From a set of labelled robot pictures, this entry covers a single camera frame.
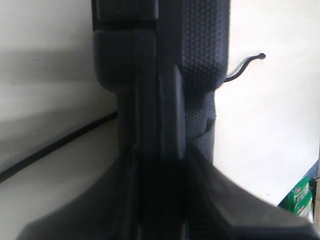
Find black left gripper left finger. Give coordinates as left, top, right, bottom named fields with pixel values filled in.
left=17, top=148, right=139, bottom=240

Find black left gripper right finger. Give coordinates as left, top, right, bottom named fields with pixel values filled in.
left=185, top=145, right=318, bottom=240

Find black cord with knot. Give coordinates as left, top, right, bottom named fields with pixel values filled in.
left=0, top=52, right=266, bottom=184

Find green packaged goods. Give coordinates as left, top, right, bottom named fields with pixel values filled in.
left=286, top=176, right=313, bottom=222

